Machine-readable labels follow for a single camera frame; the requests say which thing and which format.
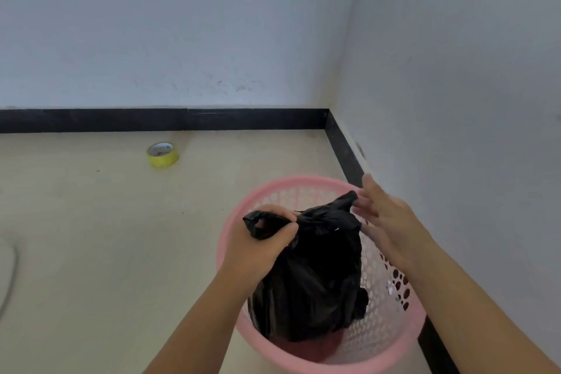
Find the yellow adhesive tape roll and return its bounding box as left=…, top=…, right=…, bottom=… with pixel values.
left=146, top=142, right=180, bottom=169

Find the black plastic garbage bag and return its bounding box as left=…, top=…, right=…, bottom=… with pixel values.
left=243, top=191, right=370, bottom=342

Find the black baseboard strip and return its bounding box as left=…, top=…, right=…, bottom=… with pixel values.
left=0, top=108, right=330, bottom=134
left=323, top=110, right=461, bottom=374

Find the person's right hand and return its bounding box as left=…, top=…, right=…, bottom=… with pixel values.
left=351, top=173, right=435, bottom=276

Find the person's right forearm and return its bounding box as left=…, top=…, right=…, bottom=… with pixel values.
left=405, top=241, right=561, bottom=374

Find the pink perforated plastic waste basket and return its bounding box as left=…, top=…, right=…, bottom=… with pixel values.
left=216, top=175, right=427, bottom=366

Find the person's left hand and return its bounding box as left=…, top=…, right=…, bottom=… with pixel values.
left=220, top=205, right=301, bottom=284

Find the person's left forearm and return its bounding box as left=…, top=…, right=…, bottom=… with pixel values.
left=142, top=266, right=269, bottom=374

